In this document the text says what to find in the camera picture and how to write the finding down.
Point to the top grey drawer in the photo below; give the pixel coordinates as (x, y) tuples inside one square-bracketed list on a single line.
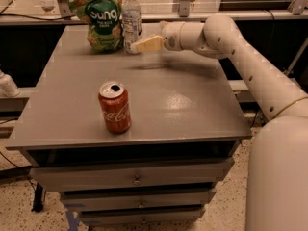
[(117, 176)]

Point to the middle grey drawer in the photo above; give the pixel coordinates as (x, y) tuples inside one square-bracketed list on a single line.
[(137, 200)]

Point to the grey drawer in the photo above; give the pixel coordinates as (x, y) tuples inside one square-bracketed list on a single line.
[(143, 215), (137, 200), (117, 176)]

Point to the white cylinder at left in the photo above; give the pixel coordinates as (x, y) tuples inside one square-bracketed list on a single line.
[(8, 85)]

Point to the clear plastic water bottle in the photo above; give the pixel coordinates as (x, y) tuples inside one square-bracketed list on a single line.
[(132, 23)]

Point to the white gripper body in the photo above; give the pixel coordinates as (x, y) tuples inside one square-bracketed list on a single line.
[(170, 36)]

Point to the red cola can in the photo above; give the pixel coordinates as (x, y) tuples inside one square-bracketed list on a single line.
[(113, 99)]

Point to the metal frame rail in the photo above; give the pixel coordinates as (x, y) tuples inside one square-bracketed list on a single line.
[(23, 19)]

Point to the bottom grey drawer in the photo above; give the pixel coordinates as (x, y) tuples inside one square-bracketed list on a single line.
[(143, 215)]

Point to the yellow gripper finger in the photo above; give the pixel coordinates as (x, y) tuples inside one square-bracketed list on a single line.
[(150, 44)]

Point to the green rice chip bag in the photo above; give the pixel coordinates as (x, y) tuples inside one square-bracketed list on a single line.
[(103, 20)]

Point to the grey drawer cabinet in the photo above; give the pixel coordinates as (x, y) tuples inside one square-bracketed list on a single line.
[(181, 107)]

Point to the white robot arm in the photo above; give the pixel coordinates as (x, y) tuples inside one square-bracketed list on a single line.
[(277, 173)]

